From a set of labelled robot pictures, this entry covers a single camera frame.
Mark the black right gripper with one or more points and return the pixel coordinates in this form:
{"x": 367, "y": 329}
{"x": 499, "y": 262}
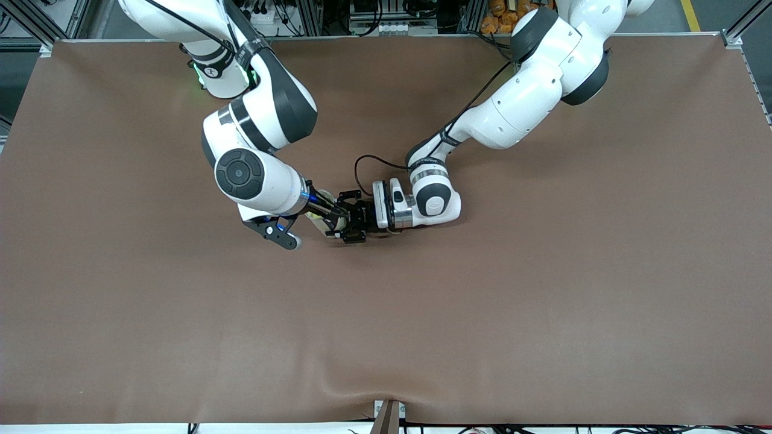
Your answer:
{"x": 326, "y": 210}

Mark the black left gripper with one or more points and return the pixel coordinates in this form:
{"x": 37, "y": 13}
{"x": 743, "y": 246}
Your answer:
{"x": 363, "y": 214}

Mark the white blue tennis ball can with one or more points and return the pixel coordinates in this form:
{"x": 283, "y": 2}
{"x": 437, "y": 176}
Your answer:
{"x": 335, "y": 229}

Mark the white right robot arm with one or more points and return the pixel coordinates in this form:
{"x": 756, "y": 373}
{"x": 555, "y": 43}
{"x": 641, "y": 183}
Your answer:
{"x": 259, "y": 175}

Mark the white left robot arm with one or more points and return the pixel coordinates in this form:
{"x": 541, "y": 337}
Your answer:
{"x": 525, "y": 102}

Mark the grey electronics box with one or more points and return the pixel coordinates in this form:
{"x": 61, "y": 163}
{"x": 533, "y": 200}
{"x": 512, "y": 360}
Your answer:
{"x": 392, "y": 27}

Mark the white power strip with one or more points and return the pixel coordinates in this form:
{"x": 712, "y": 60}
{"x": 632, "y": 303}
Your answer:
{"x": 262, "y": 15}

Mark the orange bag pile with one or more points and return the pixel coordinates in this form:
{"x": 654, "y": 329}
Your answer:
{"x": 500, "y": 18}

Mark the metal table edge bracket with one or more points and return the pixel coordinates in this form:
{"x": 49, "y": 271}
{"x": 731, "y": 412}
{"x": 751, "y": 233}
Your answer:
{"x": 389, "y": 422}

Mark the aluminium frame profile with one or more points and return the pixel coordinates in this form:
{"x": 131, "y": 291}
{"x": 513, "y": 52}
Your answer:
{"x": 733, "y": 39}
{"x": 36, "y": 27}

